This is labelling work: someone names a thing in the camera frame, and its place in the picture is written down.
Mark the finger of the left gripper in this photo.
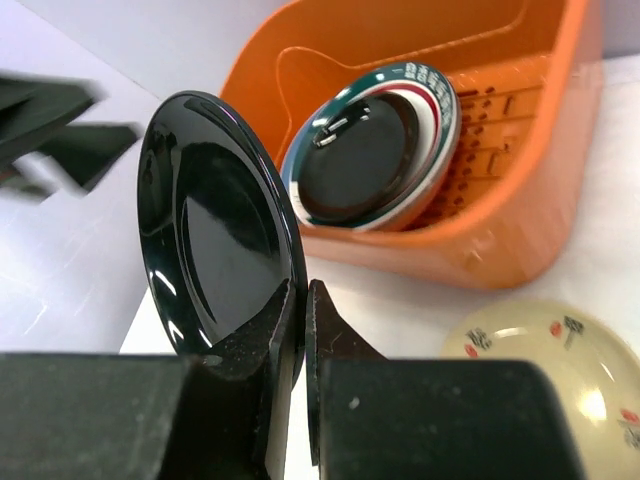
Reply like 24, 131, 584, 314
1, 123, 139, 200
1, 74, 98, 165

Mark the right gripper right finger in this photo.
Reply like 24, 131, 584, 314
305, 280, 586, 479

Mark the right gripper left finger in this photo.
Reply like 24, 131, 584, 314
1, 282, 296, 479

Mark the black plate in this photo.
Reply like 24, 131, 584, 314
296, 88, 434, 223
137, 90, 308, 354

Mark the beige small plate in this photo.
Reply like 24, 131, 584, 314
440, 299, 639, 479

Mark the green rimmed white plate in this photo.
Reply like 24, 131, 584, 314
281, 62, 461, 231

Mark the orange plastic bin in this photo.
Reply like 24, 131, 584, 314
221, 1, 603, 289

